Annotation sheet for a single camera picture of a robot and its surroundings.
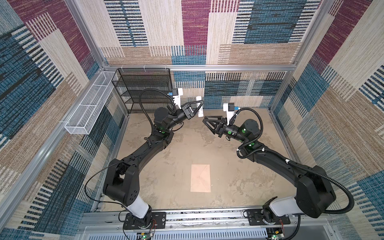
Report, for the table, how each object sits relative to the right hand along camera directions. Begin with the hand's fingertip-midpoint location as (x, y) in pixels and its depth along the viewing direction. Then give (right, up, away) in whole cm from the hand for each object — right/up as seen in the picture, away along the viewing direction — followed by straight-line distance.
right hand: (203, 121), depth 68 cm
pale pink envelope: (0, -32, +19) cm, 37 cm away
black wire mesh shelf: (-48, +28, +36) cm, 66 cm away
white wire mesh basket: (-73, +3, +26) cm, 77 cm away
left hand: (0, +9, -2) cm, 9 cm away
